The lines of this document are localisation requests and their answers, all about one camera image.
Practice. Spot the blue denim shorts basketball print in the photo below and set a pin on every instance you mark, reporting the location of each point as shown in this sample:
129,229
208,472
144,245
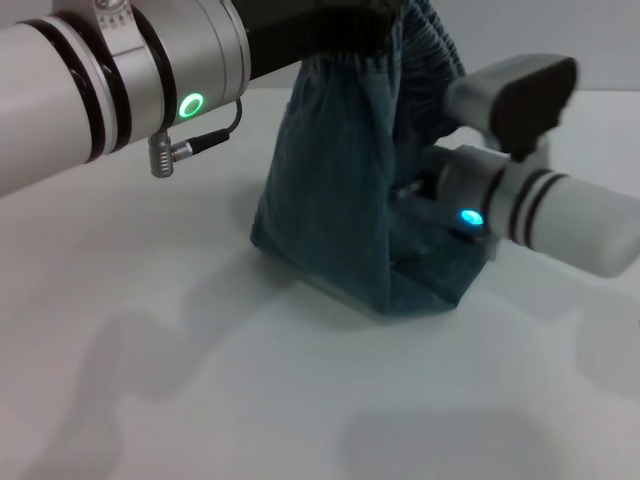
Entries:
340,200

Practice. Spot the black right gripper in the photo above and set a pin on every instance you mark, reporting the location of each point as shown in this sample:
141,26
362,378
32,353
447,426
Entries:
420,192

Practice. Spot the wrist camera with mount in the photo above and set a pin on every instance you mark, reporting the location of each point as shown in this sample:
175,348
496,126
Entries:
122,25
515,105

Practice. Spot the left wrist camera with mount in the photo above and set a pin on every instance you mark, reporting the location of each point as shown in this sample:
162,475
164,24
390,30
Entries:
122,25

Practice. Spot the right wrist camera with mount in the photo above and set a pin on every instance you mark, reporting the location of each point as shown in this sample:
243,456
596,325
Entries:
515,105

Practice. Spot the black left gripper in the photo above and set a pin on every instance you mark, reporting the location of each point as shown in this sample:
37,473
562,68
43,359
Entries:
310,30

